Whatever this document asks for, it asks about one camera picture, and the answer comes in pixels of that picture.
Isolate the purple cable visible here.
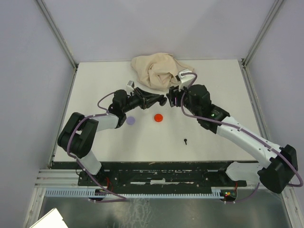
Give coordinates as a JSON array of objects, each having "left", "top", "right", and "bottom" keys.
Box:
[
  {"left": 178, "top": 72, "right": 304, "bottom": 205},
  {"left": 67, "top": 92, "right": 128, "bottom": 204}
]

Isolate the aluminium frame post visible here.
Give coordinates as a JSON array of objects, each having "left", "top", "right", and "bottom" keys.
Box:
[
  {"left": 242, "top": 0, "right": 286, "bottom": 68},
  {"left": 35, "top": 0, "right": 78, "bottom": 69}
]

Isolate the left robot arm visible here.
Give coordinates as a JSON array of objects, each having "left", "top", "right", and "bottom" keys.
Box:
[{"left": 57, "top": 87, "right": 167, "bottom": 185}]

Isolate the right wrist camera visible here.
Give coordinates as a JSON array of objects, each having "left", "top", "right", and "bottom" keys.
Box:
[{"left": 176, "top": 69, "right": 195, "bottom": 91}]

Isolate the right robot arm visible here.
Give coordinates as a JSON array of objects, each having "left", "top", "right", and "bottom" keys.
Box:
[{"left": 166, "top": 85, "right": 299, "bottom": 193}]

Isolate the white paper sheet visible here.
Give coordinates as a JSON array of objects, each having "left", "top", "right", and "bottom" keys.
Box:
[{"left": 30, "top": 208, "right": 68, "bottom": 228}]

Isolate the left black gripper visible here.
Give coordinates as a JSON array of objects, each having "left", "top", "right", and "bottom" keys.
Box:
[{"left": 123, "top": 87, "right": 161, "bottom": 113}]

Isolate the left aluminium frame post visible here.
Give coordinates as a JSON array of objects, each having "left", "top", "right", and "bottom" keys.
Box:
[{"left": 35, "top": 0, "right": 78, "bottom": 69}]

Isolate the black charging case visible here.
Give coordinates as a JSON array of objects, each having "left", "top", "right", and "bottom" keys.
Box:
[{"left": 159, "top": 96, "right": 167, "bottom": 106}]

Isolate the purple charging case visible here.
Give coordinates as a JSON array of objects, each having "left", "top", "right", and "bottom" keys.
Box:
[{"left": 126, "top": 116, "right": 135, "bottom": 125}]

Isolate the beige crumpled cloth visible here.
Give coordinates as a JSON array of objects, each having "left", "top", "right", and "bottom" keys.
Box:
[{"left": 131, "top": 53, "right": 194, "bottom": 90}]

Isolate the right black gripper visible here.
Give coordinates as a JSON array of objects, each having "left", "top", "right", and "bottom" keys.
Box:
[{"left": 166, "top": 81, "right": 200, "bottom": 118}]

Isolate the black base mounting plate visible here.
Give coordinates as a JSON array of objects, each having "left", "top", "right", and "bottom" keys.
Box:
[{"left": 77, "top": 162, "right": 247, "bottom": 194}]

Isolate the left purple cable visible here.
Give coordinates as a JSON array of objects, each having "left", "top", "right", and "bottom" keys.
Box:
[{"left": 67, "top": 92, "right": 128, "bottom": 204}]

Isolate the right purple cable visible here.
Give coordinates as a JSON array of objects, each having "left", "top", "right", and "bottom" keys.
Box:
[{"left": 178, "top": 72, "right": 304, "bottom": 205}]

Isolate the right aluminium frame post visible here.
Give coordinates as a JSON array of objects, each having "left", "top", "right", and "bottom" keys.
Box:
[{"left": 242, "top": 0, "right": 286, "bottom": 68}]

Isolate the blue cable duct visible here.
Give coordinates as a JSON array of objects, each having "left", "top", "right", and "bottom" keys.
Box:
[{"left": 44, "top": 187, "right": 226, "bottom": 198}]

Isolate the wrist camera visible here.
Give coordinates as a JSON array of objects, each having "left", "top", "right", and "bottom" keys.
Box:
[
  {"left": 126, "top": 81, "right": 134, "bottom": 93},
  {"left": 176, "top": 69, "right": 195, "bottom": 91}
]

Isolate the red charging case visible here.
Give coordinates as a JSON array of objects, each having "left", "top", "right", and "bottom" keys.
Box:
[{"left": 154, "top": 114, "right": 163, "bottom": 123}]

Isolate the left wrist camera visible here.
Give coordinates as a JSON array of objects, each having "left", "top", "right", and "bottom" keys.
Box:
[{"left": 126, "top": 81, "right": 134, "bottom": 93}]

